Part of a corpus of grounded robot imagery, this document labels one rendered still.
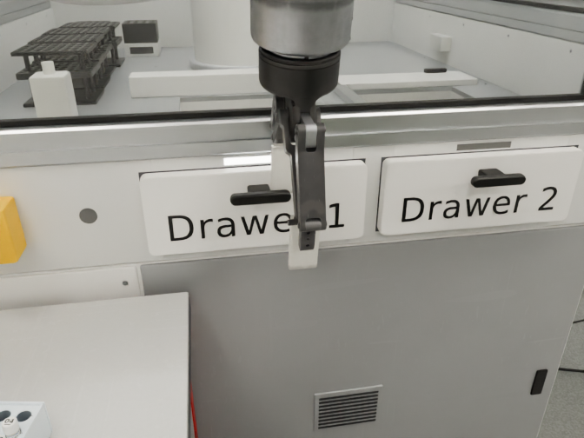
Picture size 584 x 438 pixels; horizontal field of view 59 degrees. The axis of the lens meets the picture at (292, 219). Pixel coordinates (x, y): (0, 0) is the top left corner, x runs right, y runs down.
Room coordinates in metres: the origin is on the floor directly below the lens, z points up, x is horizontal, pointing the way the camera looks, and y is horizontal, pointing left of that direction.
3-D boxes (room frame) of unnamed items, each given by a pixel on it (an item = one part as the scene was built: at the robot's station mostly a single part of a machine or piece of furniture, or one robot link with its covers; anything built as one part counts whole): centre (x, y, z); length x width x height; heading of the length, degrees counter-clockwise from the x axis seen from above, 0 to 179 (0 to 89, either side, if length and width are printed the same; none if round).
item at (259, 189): (0.58, 0.04, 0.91); 0.07 x 0.04 x 0.01; 100
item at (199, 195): (0.61, 0.04, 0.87); 0.29 x 0.02 x 0.11; 100
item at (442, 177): (0.66, -0.27, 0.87); 0.29 x 0.02 x 0.11; 100
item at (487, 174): (0.64, -0.27, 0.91); 0.07 x 0.04 x 0.01; 100
